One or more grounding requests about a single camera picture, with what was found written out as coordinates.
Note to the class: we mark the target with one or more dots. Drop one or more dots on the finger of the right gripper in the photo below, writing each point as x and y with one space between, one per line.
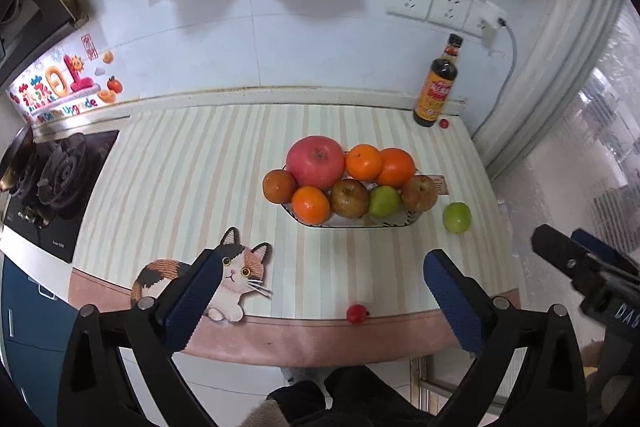
570 256
604 252

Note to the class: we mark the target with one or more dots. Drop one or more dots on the dark orange tangerine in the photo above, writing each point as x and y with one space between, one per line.
310 206

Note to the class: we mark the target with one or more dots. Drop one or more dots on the black gas stove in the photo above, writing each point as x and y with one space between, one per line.
51 196

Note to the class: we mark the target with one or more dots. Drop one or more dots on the green apple in plate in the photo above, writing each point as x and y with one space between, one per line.
384 201

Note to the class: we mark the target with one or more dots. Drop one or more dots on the striped tablecloth with cat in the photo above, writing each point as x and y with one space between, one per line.
178 181

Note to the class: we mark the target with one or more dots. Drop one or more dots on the colourful wall sticker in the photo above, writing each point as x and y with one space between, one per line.
69 80

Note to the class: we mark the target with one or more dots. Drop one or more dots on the blue cabinet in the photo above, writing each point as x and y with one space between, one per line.
36 327

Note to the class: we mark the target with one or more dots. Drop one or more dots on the floral ceramic fruit plate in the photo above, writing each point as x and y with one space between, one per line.
401 218

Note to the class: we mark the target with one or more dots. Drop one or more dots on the soy sauce bottle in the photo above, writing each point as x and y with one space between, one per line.
438 84

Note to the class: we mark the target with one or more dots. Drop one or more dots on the dark brownish orange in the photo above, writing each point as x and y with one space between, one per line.
279 186

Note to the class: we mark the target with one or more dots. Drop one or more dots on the bright orange in plate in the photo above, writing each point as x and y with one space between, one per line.
397 168

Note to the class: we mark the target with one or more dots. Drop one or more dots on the small red cherry tomato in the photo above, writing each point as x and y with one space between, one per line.
357 314

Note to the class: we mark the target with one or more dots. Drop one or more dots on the white wall socket strip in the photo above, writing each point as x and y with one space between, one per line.
469 16

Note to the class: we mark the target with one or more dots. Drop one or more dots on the brownish red apple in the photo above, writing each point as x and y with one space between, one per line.
349 199

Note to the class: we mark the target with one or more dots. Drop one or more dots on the red yellow striped apple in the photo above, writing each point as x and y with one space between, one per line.
419 193

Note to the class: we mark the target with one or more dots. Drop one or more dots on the large red apple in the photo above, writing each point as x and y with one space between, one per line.
316 161

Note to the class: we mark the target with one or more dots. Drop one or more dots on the white plug adapter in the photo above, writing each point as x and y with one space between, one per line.
491 19

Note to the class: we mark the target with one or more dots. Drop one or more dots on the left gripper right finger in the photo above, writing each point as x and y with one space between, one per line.
489 328

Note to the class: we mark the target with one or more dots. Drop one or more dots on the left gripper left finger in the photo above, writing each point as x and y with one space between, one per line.
159 327

